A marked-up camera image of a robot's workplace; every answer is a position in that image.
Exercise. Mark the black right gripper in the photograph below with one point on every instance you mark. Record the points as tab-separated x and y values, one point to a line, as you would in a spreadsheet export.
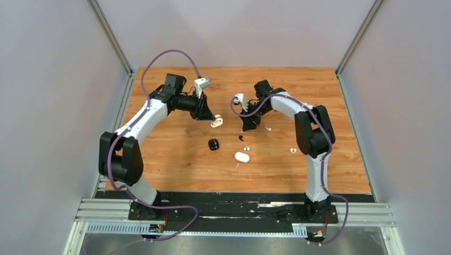
249	123

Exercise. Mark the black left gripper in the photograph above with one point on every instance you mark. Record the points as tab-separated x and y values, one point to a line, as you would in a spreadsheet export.
201	111

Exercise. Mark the black glossy charging case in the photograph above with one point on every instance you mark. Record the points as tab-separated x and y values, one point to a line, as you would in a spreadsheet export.
213	144

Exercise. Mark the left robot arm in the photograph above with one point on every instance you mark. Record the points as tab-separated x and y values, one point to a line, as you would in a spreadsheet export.
120	158

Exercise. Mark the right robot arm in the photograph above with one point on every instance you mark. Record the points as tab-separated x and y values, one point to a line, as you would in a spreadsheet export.
314	137

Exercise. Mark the white oval charging case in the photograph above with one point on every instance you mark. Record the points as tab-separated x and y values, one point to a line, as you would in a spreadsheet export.
242	157

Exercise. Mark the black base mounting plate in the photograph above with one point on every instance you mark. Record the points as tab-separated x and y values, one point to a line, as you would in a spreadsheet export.
232	212

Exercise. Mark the aluminium frame rail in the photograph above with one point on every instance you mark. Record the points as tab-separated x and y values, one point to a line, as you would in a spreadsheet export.
108	216

